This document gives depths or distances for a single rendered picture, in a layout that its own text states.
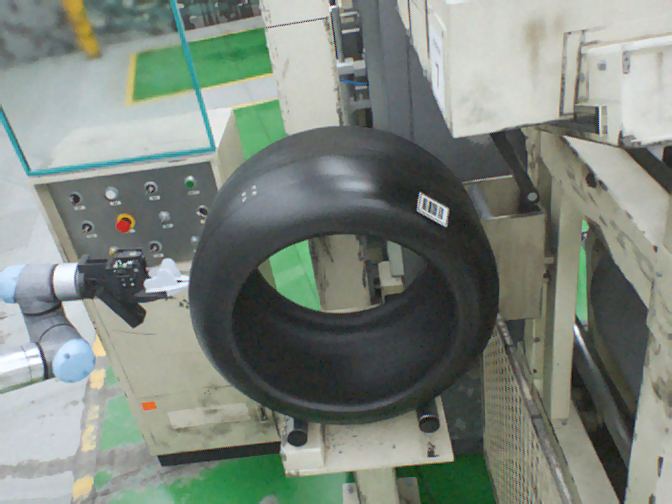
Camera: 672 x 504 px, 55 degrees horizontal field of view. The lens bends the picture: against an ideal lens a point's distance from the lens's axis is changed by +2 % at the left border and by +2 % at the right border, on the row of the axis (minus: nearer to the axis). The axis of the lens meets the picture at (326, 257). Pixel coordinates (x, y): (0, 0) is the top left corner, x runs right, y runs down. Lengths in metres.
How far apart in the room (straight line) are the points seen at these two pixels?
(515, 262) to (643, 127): 0.88
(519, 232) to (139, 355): 1.37
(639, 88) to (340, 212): 0.53
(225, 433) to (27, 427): 1.03
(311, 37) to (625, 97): 0.79
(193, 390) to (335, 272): 0.97
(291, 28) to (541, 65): 0.69
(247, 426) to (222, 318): 1.32
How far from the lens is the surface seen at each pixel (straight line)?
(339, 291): 1.58
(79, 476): 2.85
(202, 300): 1.16
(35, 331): 1.37
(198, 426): 2.48
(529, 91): 0.73
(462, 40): 0.70
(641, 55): 0.66
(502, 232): 1.46
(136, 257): 1.28
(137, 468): 2.75
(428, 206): 1.06
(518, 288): 1.56
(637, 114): 0.66
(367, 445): 1.48
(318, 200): 1.03
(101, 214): 2.04
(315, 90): 1.35
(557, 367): 1.77
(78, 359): 1.26
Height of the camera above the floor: 1.93
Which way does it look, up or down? 32 degrees down
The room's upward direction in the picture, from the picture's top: 10 degrees counter-clockwise
